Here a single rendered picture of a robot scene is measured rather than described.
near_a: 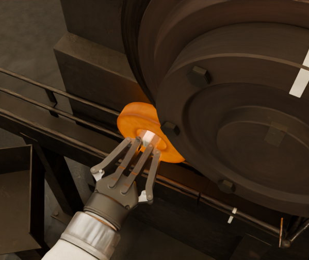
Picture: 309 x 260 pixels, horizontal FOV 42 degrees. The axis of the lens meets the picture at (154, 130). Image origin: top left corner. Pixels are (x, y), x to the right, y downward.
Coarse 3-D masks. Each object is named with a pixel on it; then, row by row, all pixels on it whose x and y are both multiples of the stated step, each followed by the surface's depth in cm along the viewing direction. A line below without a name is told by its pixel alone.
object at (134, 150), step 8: (136, 136) 75; (136, 144) 75; (128, 152) 74; (136, 152) 75; (128, 160) 74; (120, 168) 72; (128, 168) 75; (112, 176) 72; (120, 176) 72; (112, 184) 71
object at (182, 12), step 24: (168, 0) 43; (192, 0) 41; (216, 0) 38; (240, 0) 36; (264, 0) 35; (288, 0) 34; (144, 24) 48; (168, 24) 45; (192, 24) 42; (216, 24) 40; (288, 24) 36; (144, 48) 52; (168, 48) 46; (144, 72) 56
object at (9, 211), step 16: (0, 160) 94; (16, 160) 95; (32, 160) 89; (0, 176) 100; (16, 176) 99; (32, 176) 87; (0, 192) 97; (16, 192) 97; (32, 192) 86; (0, 208) 95; (16, 208) 95; (32, 208) 84; (0, 224) 93; (16, 224) 93; (32, 224) 83; (0, 240) 91; (16, 240) 91; (32, 240) 90; (32, 256) 118
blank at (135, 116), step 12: (132, 108) 75; (144, 108) 74; (120, 120) 78; (132, 120) 76; (144, 120) 73; (156, 120) 72; (132, 132) 80; (156, 132) 75; (168, 144) 77; (168, 156) 81; (180, 156) 78
